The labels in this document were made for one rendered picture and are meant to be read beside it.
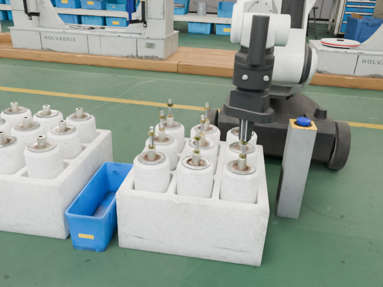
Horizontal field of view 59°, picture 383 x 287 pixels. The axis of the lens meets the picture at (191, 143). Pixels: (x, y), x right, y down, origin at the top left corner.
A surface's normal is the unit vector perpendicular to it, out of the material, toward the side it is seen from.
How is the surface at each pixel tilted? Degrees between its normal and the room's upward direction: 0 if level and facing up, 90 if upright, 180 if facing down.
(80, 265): 0
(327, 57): 90
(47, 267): 0
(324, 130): 45
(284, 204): 90
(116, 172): 88
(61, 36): 90
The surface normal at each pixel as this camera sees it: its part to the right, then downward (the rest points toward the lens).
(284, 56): -0.15, -0.01
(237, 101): -0.52, 0.34
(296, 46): -0.11, -0.33
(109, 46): -0.18, 0.41
